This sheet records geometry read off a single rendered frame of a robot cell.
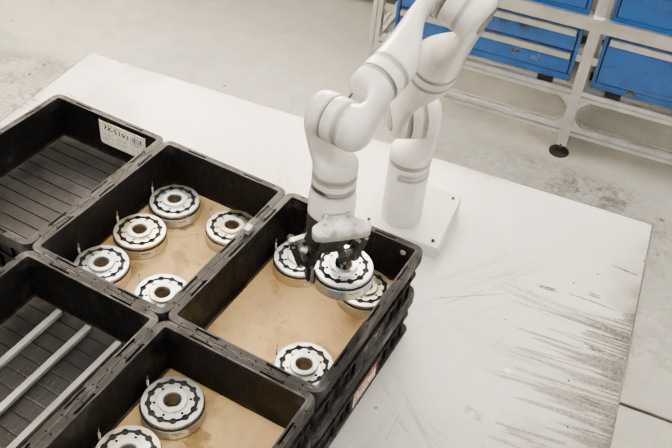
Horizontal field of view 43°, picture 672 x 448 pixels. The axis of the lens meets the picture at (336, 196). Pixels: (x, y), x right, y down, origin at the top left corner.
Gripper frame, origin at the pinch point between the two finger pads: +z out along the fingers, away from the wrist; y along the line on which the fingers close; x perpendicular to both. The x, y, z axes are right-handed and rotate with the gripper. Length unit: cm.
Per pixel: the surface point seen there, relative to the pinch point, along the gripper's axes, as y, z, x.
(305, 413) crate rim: 8.3, 6.1, 22.7
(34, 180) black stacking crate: 49, 17, -53
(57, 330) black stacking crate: 45.1, 16.6, -9.8
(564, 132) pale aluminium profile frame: -140, 92, -143
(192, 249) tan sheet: 19.4, 16.8, -26.2
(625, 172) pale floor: -162, 102, -127
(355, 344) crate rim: -2.9, 6.4, 11.1
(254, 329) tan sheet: 11.1, 16.5, -3.5
